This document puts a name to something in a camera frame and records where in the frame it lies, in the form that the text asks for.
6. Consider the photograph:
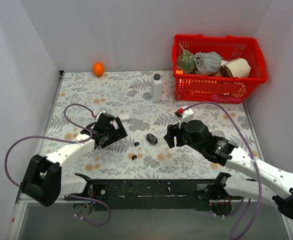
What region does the floral patterned table mat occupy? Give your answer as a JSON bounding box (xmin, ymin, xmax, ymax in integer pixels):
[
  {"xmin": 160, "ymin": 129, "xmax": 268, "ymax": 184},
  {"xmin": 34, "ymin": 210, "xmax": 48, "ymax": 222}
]
[{"xmin": 40, "ymin": 70, "xmax": 245, "ymax": 179}]

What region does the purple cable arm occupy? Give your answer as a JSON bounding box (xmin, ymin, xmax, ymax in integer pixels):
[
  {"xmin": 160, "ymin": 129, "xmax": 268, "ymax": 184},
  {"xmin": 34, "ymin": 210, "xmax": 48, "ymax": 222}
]
[
  {"xmin": 183, "ymin": 101, "xmax": 263, "ymax": 240},
  {"xmin": 4, "ymin": 103, "xmax": 112, "ymax": 227}
]

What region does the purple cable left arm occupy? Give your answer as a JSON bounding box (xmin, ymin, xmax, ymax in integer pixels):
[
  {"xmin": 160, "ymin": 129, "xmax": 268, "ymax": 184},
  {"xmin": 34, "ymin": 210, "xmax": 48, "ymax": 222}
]
[{"xmin": 4, "ymin": 103, "xmax": 112, "ymax": 227}]

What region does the white earbud charging case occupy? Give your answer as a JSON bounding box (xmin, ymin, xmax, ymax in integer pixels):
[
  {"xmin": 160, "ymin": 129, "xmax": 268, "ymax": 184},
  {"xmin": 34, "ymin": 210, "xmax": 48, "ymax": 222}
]
[{"xmin": 118, "ymin": 113, "xmax": 130, "ymax": 122}]

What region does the white bottle black cap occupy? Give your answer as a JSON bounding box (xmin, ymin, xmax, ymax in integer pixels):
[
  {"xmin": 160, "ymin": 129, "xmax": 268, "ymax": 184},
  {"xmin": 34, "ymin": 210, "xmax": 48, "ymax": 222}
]
[{"xmin": 150, "ymin": 73, "xmax": 163, "ymax": 102}]

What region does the green netted melon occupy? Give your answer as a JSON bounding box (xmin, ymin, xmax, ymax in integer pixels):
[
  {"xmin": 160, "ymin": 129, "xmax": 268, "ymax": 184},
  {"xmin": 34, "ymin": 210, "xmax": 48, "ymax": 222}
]
[{"xmin": 176, "ymin": 43, "xmax": 196, "ymax": 74}]

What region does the red plastic shopping basket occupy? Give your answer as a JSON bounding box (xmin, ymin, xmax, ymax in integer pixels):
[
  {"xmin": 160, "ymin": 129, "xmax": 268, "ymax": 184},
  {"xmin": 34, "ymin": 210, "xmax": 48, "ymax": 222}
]
[{"xmin": 172, "ymin": 34, "xmax": 268, "ymax": 104}]

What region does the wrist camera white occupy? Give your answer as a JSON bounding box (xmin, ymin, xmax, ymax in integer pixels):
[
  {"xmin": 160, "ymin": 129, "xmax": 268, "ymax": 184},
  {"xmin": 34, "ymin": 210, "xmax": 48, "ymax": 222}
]
[
  {"xmin": 174, "ymin": 106, "xmax": 194, "ymax": 128},
  {"xmin": 98, "ymin": 112, "xmax": 115, "ymax": 126}
]

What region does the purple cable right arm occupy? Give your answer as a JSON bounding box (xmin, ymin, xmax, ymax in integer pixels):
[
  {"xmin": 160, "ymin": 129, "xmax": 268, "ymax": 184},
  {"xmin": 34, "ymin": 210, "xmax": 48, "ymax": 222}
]
[{"xmin": 183, "ymin": 101, "xmax": 263, "ymax": 240}]

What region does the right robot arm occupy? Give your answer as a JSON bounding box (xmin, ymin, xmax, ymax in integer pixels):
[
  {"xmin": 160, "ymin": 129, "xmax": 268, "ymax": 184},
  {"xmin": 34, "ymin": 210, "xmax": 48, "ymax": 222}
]
[{"xmin": 164, "ymin": 120, "xmax": 293, "ymax": 220}]

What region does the black earbud charging case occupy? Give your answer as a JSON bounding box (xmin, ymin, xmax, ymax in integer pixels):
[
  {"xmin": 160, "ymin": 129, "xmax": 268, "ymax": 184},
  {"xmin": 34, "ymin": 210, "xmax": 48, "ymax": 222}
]
[{"xmin": 146, "ymin": 133, "xmax": 158, "ymax": 145}]

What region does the beige paper roll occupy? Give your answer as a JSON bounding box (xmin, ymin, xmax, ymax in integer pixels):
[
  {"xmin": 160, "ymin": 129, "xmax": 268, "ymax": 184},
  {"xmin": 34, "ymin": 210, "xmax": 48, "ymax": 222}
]
[{"xmin": 211, "ymin": 58, "xmax": 251, "ymax": 78}]

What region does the grey crumpled cloth bag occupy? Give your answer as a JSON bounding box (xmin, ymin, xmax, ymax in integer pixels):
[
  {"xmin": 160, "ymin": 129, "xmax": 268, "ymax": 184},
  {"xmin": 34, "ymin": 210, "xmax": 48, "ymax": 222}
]
[{"xmin": 194, "ymin": 51, "xmax": 223, "ymax": 76}]

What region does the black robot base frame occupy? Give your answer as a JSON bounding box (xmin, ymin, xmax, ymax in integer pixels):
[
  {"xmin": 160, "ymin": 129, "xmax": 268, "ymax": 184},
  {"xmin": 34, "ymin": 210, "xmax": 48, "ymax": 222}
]
[{"xmin": 71, "ymin": 178, "xmax": 240, "ymax": 216}]

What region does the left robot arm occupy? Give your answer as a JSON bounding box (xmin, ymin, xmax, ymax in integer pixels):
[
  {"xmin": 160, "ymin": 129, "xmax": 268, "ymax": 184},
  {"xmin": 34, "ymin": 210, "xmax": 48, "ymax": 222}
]
[{"xmin": 20, "ymin": 112, "xmax": 130, "ymax": 207}]

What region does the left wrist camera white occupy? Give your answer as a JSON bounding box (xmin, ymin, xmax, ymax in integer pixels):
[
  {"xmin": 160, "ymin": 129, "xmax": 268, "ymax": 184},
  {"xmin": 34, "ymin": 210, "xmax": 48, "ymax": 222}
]
[{"xmin": 98, "ymin": 112, "xmax": 115, "ymax": 126}]

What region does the orange fruit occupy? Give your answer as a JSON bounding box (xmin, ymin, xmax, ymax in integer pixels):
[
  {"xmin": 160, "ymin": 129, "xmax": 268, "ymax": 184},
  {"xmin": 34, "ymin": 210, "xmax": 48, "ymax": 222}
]
[{"xmin": 92, "ymin": 62, "xmax": 105, "ymax": 76}]

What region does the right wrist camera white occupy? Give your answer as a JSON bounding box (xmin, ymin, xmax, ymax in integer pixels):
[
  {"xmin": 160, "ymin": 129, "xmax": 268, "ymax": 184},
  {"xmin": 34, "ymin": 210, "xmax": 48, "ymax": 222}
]
[{"xmin": 174, "ymin": 106, "xmax": 194, "ymax": 128}]

